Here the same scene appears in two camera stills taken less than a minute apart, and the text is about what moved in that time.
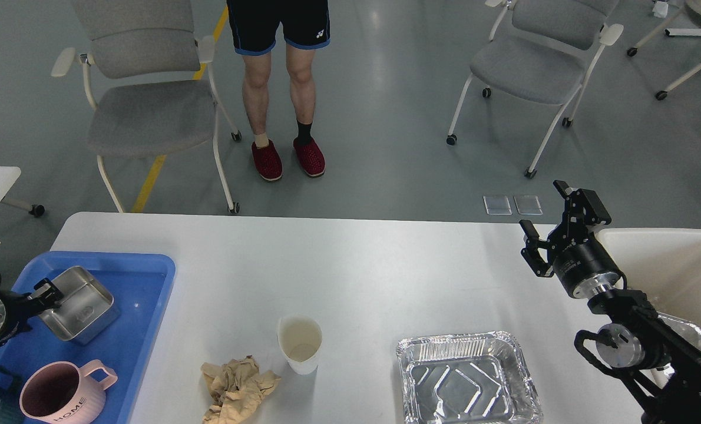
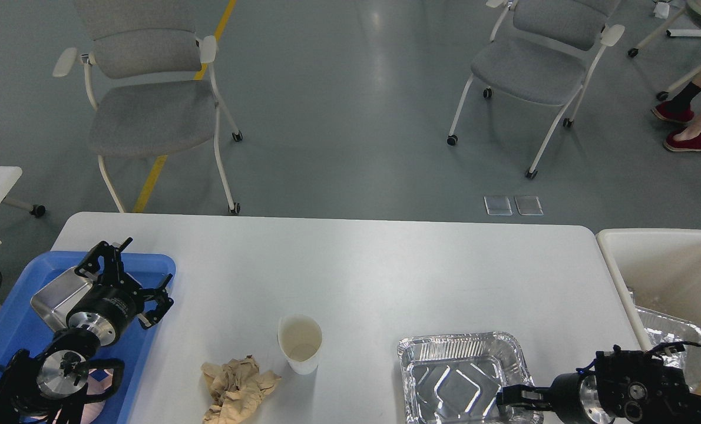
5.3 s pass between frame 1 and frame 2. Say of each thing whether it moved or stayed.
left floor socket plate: stayed
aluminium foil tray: stayed
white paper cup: stayed
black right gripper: moved
